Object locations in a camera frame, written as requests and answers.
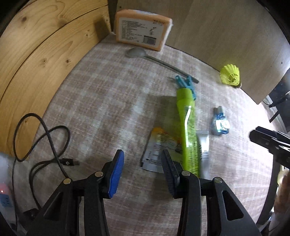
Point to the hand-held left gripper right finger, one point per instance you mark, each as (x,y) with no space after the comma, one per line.
(167,172)

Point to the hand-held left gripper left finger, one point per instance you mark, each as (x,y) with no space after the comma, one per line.
(116,172)

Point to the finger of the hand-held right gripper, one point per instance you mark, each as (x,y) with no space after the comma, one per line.
(278,152)
(276,136)

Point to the yellow snack sachet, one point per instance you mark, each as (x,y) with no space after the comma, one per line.
(156,145)

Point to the teal clothespin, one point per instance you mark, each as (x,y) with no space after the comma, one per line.
(188,85)

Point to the silver tube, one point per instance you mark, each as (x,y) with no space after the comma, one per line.
(203,145)

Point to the lime green tube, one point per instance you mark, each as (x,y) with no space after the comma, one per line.
(188,127)

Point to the blue correction tape dispenser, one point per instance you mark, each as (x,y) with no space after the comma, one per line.
(221,123)

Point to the yellow shuttlecock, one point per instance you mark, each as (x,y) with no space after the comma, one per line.
(230,74)

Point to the white power strip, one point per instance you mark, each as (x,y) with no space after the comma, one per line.
(4,200)

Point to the light wooden board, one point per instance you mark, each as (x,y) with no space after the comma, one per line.
(215,34)

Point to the grey spoon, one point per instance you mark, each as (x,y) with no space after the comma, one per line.
(136,52)

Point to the pine wood panel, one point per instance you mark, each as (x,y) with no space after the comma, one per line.
(45,56)

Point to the orange cardboard box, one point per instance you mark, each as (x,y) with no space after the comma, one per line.
(140,29)

